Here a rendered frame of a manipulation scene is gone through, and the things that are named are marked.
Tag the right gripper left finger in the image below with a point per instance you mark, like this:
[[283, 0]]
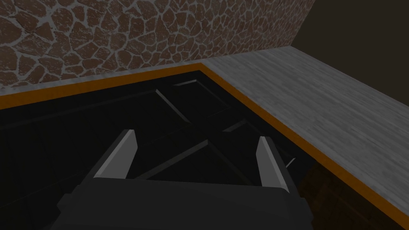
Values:
[[119, 158]]

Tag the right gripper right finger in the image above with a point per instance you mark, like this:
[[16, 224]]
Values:
[[271, 166]]

